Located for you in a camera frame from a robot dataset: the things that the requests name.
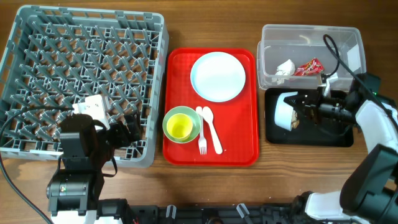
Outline small light blue bowl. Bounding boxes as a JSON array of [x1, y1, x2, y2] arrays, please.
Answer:
[[274, 91, 298, 131]]

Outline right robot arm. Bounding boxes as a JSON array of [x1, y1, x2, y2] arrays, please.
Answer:
[[281, 73, 397, 223]]

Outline grey dishwasher rack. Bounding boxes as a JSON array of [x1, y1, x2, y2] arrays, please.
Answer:
[[1, 5, 169, 168]]

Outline clear plastic bin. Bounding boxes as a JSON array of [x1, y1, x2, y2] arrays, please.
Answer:
[[257, 24, 366, 90]]

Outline green bowl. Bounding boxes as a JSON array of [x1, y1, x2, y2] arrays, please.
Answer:
[[162, 106, 201, 144]]

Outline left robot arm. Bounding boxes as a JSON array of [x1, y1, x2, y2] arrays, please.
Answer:
[[47, 112, 142, 223]]

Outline crumpled white tissue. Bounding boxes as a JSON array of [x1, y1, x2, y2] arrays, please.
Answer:
[[272, 59, 295, 85]]

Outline black tray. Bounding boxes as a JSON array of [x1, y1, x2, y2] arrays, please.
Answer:
[[264, 88, 354, 147]]

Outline red snack wrapper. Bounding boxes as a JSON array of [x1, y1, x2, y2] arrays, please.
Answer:
[[294, 58, 324, 77]]

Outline food scraps and rice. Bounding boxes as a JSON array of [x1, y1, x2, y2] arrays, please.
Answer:
[[290, 110, 300, 129]]

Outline white plastic fork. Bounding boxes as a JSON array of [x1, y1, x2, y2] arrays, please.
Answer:
[[195, 106, 207, 155]]

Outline white plastic spoon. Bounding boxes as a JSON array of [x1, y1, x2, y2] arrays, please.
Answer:
[[202, 106, 223, 155]]

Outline yellow cup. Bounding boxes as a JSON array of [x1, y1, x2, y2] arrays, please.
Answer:
[[166, 113, 193, 141]]

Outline large light blue plate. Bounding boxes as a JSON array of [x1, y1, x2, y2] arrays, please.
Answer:
[[190, 52, 246, 103]]

